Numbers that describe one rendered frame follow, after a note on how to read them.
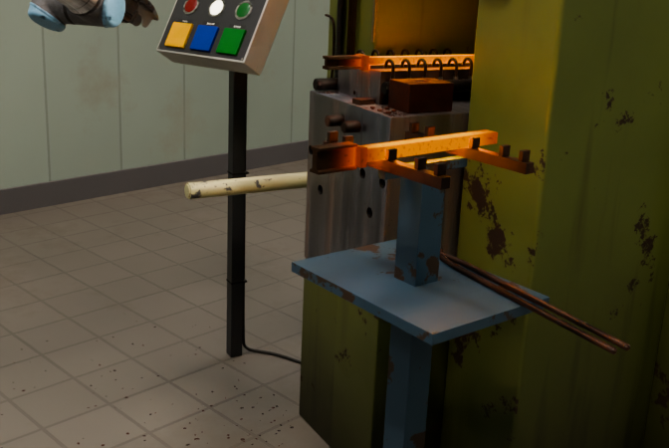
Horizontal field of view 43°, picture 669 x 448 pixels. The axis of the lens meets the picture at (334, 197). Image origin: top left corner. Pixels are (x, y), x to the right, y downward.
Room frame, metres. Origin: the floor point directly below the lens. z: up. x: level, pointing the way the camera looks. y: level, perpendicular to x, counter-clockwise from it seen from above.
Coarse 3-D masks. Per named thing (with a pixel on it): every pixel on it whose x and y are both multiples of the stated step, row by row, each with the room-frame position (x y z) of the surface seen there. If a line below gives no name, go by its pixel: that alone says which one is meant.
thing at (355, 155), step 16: (320, 144) 1.39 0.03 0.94; (336, 144) 1.40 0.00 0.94; (352, 144) 1.40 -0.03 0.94; (368, 144) 1.46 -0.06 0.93; (384, 144) 1.46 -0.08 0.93; (400, 144) 1.47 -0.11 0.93; (416, 144) 1.49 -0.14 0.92; (432, 144) 1.51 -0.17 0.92; (448, 144) 1.54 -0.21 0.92; (464, 144) 1.57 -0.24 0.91; (480, 144) 1.59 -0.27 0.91; (320, 160) 1.37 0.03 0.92; (336, 160) 1.39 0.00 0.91; (352, 160) 1.41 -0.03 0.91; (368, 160) 1.42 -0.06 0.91
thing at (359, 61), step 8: (328, 56) 1.97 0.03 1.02; (336, 56) 1.98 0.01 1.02; (344, 56) 1.99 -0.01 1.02; (352, 56) 2.00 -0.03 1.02; (360, 56) 2.00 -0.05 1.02; (368, 56) 2.00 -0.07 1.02; (376, 56) 2.05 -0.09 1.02; (384, 56) 2.06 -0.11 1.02; (392, 56) 2.07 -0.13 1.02; (400, 56) 2.08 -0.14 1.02; (408, 56) 2.08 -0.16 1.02; (416, 56) 2.09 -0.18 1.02; (424, 56) 2.10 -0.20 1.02; (432, 56) 2.11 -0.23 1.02; (440, 56) 2.12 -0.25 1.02; (448, 56) 2.12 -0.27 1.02; (456, 56) 2.14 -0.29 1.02; (464, 56) 2.15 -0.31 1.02; (472, 56) 2.16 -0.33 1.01; (328, 64) 1.97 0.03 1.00; (336, 64) 1.98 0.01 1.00; (344, 64) 1.99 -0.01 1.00; (352, 64) 2.00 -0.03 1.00; (360, 64) 2.01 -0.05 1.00; (368, 64) 2.00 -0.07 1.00; (376, 64) 2.02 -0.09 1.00
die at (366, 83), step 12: (348, 72) 2.08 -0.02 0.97; (360, 72) 2.04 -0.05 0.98; (372, 72) 1.99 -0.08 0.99; (384, 72) 1.96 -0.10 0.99; (396, 72) 1.98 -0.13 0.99; (420, 72) 2.01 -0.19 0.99; (432, 72) 2.03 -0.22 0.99; (444, 72) 2.05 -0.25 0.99; (468, 72) 2.08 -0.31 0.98; (348, 84) 2.08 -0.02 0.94; (360, 84) 2.03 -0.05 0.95; (372, 84) 1.99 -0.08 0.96; (360, 96) 2.03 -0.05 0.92; (372, 96) 1.98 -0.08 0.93; (384, 96) 1.96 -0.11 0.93; (456, 96) 2.07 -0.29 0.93; (468, 96) 2.09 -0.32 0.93
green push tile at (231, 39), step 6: (228, 30) 2.35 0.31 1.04; (234, 30) 2.34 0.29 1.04; (240, 30) 2.32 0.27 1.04; (222, 36) 2.35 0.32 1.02; (228, 36) 2.34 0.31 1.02; (234, 36) 2.32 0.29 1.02; (240, 36) 2.31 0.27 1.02; (222, 42) 2.34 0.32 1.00; (228, 42) 2.32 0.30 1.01; (234, 42) 2.31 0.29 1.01; (240, 42) 2.30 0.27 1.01; (222, 48) 2.32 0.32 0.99; (228, 48) 2.31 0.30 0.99; (234, 48) 2.30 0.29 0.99; (228, 54) 2.31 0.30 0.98; (234, 54) 2.29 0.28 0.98
